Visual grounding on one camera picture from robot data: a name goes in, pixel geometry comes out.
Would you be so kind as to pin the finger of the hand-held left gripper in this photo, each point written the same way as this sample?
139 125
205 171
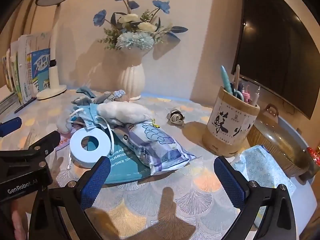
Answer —
10 127
37 145

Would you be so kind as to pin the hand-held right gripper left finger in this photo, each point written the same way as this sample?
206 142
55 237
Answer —
95 183

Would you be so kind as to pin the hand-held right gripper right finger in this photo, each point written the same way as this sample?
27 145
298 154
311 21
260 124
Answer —
230 183

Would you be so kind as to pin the pink packet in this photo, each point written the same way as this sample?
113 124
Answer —
63 140

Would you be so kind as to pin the pale blue tape roll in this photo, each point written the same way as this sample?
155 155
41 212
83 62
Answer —
75 150

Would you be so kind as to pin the white belt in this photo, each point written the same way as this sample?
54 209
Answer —
175 116

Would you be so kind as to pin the person's left hand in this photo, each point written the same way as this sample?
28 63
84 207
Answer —
18 222

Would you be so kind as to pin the flat stack of papers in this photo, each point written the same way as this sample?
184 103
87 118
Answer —
7 103

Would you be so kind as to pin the black pen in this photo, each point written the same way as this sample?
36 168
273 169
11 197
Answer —
25 104

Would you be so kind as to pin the blue dotted tissue pack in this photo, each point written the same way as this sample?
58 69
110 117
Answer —
262 167

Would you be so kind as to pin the bamboo pen holder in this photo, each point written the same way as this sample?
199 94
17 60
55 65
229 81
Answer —
225 132

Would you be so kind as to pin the white desk lamp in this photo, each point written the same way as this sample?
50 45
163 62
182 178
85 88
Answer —
51 90

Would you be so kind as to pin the blue face mask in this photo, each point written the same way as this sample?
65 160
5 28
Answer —
86 116
96 123

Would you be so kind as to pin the black and white scrunchie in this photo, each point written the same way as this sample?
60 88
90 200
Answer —
82 101

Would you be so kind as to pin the row of books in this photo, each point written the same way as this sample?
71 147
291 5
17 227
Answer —
37 67

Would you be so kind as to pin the grey blue cloth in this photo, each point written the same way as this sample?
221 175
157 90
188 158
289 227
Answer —
85 91

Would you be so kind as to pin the cloud print tissue pack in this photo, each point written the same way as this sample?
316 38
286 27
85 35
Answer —
160 147

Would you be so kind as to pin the white fluffy plush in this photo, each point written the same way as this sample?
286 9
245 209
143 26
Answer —
120 111

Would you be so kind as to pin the red shiny wrapper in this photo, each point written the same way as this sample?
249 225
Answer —
313 155

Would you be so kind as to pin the brown furry plush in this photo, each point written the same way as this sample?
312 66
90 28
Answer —
125 98

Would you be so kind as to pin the pink pen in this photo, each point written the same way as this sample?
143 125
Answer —
245 93

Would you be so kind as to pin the white pen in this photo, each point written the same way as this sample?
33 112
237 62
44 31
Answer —
256 95

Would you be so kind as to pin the light blue scrunchie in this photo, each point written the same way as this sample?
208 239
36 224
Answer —
119 94

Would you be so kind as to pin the dark blue pen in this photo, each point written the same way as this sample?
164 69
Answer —
241 85

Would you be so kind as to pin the beige pen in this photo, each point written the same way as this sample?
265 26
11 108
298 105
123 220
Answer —
236 76

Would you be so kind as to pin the white ribbed vase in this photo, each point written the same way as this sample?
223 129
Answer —
131 80

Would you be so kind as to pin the black television screen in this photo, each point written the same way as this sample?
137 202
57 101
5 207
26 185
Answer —
275 42

